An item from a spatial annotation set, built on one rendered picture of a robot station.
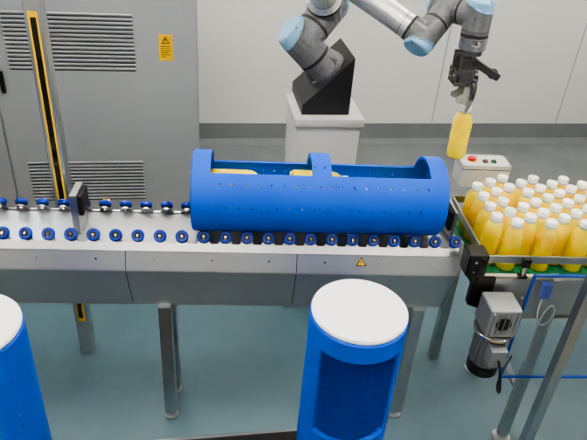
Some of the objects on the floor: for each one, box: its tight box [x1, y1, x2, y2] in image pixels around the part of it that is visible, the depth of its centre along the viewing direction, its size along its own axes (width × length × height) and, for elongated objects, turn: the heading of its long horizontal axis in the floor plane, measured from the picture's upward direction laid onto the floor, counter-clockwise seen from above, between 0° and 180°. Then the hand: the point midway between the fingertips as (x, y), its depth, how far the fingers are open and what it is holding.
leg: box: [172, 305, 182, 394], centre depth 260 cm, size 6×6×63 cm
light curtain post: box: [21, 0, 96, 353], centre depth 249 cm, size 6×6×170 cm
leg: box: [389, 307, 425, 418], centre depth 257 cm, size 6×6×63 cm
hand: (466, 106), depth 214 cm, fingers closed on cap, 4 cm apart
